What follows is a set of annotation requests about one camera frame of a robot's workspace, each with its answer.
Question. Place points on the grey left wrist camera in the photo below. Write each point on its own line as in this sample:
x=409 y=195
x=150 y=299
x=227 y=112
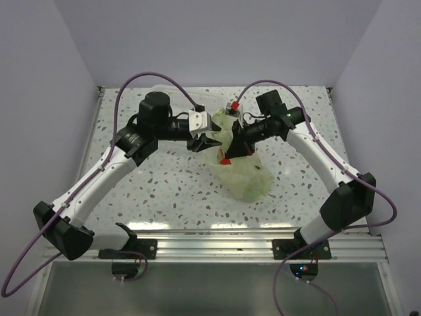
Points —
x=199 y=122

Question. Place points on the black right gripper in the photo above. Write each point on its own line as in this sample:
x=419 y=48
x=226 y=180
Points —
x=241 y=144

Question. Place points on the aluminium rail frame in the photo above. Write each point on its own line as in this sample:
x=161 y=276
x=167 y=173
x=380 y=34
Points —
x=177 y=201

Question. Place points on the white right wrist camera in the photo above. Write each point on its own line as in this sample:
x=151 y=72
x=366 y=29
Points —
x=234 y=109

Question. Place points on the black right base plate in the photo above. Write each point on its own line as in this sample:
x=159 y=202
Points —
x=293 y=249

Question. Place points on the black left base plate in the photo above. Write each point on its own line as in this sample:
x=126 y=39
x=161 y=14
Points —
x=147 y=247

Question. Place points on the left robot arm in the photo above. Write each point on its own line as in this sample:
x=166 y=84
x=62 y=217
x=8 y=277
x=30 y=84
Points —
x=62 y=221

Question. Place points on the red fake tomato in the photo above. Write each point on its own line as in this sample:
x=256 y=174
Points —
x=225 y=161

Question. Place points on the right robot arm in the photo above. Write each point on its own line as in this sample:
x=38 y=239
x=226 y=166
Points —
x=349 y=197

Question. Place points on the light green avocado plastic bag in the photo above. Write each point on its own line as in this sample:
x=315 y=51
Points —
x=246 y=178

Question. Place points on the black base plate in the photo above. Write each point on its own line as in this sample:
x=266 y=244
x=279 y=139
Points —
x=293 y=249
x=147 y=247

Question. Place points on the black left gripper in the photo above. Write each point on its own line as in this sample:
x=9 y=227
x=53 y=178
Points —
x=202 y=143

